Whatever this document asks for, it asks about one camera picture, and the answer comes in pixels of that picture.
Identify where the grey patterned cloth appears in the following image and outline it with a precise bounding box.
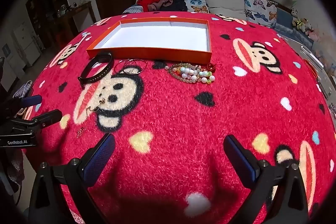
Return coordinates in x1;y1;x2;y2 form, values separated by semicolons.
13;80;32;98

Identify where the blue sofa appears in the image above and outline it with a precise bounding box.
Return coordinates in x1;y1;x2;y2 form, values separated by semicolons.
122;0;315;51

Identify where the white cabinet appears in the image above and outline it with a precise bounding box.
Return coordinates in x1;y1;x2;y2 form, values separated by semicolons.
13;21;41;67

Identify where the grey patterned cushion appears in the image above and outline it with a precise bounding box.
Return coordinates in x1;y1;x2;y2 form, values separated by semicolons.
122;5;143;14

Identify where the black wristband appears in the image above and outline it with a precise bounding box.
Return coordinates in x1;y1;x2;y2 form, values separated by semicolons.
78;51;114;85

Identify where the white pearl bracelet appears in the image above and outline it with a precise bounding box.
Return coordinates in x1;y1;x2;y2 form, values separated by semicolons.
180;67;210;83

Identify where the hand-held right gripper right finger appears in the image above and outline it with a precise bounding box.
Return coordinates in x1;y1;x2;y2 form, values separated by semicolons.
223;135;309;224

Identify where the thin silver hoop earring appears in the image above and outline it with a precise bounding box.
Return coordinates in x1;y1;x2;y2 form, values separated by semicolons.
114;60;132;74

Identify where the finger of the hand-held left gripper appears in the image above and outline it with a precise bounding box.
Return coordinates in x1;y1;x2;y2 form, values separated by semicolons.
5;109;63;133
4;94;43;115

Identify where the red garment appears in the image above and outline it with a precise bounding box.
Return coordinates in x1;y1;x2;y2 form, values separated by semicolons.
138;0;160;12

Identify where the beige cushion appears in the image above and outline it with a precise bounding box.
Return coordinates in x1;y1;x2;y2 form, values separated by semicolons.
204;0;248;21

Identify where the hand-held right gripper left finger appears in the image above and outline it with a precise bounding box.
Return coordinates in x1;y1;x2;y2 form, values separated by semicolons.
29;133;116;224

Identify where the red printed blanket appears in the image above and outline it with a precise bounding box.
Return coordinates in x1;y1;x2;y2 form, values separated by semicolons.
22;11;336;224

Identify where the green beaded bracelet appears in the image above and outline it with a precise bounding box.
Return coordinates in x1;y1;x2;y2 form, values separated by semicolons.
165;63;185;81

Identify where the orange shallow box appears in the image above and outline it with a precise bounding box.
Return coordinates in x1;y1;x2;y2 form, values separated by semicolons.
86;17;213;64

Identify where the colourful bead bracelet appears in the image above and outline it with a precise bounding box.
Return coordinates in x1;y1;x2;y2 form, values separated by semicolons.
199;70;216;84

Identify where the wooden side table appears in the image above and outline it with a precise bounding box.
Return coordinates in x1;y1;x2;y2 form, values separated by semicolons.
56;1;96;38

